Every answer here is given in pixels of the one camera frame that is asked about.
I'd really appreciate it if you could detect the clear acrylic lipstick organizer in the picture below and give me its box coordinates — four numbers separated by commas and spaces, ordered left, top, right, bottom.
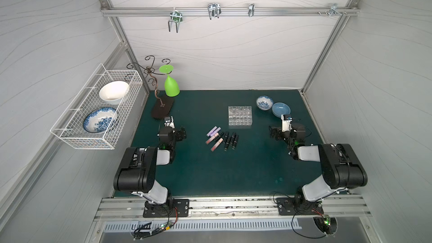
228, 106, 253, 127

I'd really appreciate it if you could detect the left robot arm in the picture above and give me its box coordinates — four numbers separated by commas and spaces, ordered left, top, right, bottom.
113, 127, 187, 209

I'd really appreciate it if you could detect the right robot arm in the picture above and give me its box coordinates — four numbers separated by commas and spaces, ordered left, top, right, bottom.
269, 123, 368, 207

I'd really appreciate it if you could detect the light blue bowl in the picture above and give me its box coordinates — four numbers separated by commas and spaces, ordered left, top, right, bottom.
272, 102, 291, 119

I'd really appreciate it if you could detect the dark metal cup stand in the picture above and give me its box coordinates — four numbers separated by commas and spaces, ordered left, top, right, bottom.
127, 55, 174, 120

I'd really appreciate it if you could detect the small blue patterned bowl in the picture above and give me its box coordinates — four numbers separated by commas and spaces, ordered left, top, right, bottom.
256, 95, 274, 111

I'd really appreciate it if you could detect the purple lip balm tube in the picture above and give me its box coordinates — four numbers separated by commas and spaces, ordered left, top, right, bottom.
210, 127, 221, 137
207, 126, 217, 137

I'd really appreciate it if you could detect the pink lip gloss tube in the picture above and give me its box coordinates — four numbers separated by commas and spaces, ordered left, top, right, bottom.
206, 132, 220, 145
211, 138, 224, 151

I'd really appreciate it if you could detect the green plastic goblet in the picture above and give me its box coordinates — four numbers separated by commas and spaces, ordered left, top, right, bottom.
159, 65, 180, 97

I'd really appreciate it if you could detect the white bowl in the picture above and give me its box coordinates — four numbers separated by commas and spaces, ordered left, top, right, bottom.
99, 81, 129, 105

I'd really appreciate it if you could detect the blue patterned plate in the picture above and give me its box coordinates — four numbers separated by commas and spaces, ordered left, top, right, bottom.
83, 107, 118, 133

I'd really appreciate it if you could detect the white vented strip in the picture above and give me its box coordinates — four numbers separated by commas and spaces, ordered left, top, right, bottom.
103, 218, 302, 234

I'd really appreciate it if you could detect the round electronics board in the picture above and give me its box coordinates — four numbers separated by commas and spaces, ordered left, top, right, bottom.
313, 215, 338, 236

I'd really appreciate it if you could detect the metal hook with green clip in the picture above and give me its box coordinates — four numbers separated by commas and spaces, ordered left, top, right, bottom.
168, 10, 183, 33

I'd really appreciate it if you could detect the aluminium crossbar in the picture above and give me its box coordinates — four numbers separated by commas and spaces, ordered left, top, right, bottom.
101, 6, 361, 18

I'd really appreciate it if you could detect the metal double hook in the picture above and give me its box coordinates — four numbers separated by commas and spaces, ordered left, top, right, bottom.
207, 3, 222, 20

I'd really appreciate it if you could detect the metal hook at right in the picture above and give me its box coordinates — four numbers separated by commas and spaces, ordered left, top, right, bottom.
325, 3, 347, 17

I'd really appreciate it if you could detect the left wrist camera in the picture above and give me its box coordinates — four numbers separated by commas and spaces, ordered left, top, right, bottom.
164, 116, 175, 129

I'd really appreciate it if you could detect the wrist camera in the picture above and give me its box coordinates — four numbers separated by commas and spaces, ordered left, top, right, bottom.
281, 114, 292, 132
164, 116, 175, 129

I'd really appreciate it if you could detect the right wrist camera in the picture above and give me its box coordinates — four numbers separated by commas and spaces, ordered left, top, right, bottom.
281, 114, 292, 132

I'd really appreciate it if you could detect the white wire basket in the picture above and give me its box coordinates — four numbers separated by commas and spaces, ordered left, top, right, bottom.
50, 64, 142, 150

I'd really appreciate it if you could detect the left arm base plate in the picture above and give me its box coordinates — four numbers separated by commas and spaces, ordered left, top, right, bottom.
143, 199, 190, 218

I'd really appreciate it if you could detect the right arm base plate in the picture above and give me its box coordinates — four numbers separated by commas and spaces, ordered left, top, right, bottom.
274, 197, 324, 216

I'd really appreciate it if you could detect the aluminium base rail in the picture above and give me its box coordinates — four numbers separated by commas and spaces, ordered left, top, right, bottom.
93, 194, 372, 222

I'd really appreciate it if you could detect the right black cable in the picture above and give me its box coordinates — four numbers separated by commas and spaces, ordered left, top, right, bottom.
272, 193, 327, 240

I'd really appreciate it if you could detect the left cable bundle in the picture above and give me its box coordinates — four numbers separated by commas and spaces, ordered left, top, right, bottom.
132, 205, 179, 240

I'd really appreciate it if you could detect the small metal bracket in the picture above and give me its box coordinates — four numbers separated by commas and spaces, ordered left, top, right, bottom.
248, 3, 255, 18

